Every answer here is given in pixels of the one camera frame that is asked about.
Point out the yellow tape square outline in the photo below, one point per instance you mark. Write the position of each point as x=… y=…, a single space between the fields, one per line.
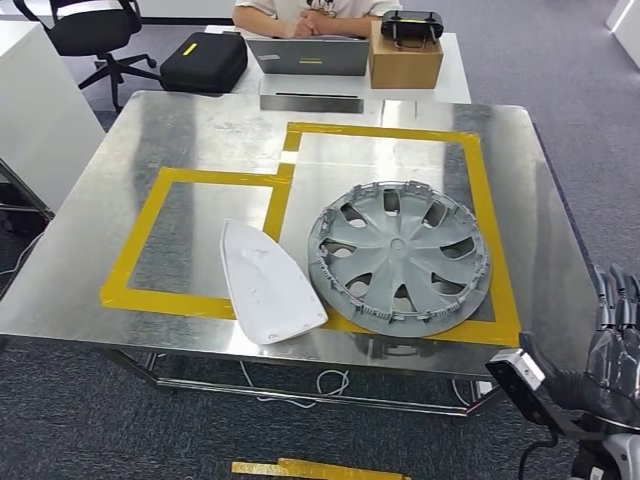
x=320 y=472

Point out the grey plastic wheel hubcap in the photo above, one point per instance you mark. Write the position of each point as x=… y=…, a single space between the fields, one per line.
x=397 y=246

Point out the black handheld controller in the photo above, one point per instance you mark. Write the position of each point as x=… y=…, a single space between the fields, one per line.
x=412 y=23

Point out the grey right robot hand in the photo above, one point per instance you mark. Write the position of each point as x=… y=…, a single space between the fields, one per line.
x=615 y=371

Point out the small yellow tape rectangle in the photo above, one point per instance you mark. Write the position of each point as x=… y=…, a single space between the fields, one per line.
x=164 y=303

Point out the person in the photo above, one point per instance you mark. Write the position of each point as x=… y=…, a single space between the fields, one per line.
x=320 y=5

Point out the person's left hand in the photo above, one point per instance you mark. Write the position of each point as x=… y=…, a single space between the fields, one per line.
x=314 y=25

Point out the brown cardboard box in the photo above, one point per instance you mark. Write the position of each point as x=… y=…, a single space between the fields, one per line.
x=404 y=69

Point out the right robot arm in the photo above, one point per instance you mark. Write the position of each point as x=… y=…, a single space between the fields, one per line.
x=625 y=457

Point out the white plastic cover part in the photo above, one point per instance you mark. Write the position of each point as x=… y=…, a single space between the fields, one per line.
x=270 y=291

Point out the steel workbench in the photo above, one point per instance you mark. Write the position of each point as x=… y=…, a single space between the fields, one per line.
x=200 y=132

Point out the person's left forearm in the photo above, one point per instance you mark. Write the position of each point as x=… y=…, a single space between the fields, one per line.
x=345 y=26

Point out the person's right hand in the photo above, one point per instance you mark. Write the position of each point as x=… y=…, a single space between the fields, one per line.
x=297 y=26

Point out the person's right forearm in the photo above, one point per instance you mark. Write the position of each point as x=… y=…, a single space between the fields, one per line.
x=260 y=23

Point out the black zip case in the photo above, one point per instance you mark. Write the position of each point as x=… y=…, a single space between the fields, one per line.
x=205 y=66

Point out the white furniture panel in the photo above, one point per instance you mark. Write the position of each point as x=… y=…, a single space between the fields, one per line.
x=627 y=26

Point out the grey laptop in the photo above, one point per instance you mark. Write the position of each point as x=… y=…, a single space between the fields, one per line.
x=340 y=56

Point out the black office chair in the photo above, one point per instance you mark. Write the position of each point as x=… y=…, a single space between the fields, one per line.
x=95 y=26

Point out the large yellow tape rectangle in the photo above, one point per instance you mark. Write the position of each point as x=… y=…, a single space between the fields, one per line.
x=380 y=133

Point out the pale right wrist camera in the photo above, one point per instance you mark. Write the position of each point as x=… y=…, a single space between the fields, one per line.
x=520 y=371

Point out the dark grey metal strip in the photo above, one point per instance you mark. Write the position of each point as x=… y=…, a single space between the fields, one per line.
x=310 y=104

